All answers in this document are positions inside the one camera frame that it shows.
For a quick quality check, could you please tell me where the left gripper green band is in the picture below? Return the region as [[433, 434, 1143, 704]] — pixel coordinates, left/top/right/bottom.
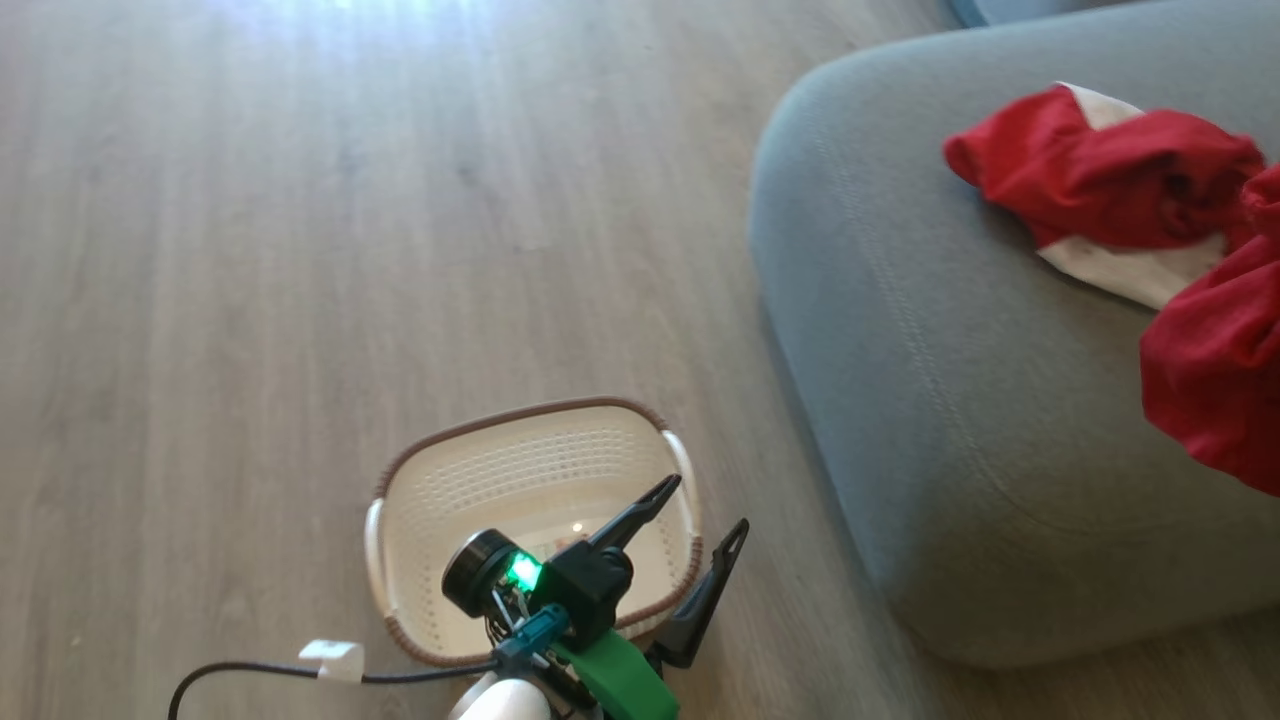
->
[[488, 474, 750, 720]]

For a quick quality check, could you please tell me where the white garment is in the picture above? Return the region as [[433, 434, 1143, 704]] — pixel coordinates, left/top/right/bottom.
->
[[1036, 82, 1229, 310]]

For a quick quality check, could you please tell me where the red garment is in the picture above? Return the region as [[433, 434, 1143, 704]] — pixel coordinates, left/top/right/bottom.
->
[[943, 85, 1280, 498]]

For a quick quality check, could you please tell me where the cream laundry basket brown rim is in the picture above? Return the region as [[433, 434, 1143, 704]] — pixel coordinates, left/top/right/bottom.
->
[[364, 397, 704, 670]]

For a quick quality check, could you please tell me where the large grey sofa seat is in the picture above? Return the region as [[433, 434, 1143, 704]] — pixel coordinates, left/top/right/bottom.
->
[[748, 0, 1280, 669]]

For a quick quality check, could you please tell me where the grey sofa cushion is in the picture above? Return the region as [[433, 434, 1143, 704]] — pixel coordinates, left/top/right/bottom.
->
[[948, 0, 1111, 28]]

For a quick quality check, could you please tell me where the thin black cable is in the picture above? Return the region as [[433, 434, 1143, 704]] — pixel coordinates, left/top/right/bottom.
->
[[167, 658, 501, 720]]

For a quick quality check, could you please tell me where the white cable tag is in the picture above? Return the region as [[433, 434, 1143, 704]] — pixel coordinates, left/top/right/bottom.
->
[[298, 639, 365, 684]]

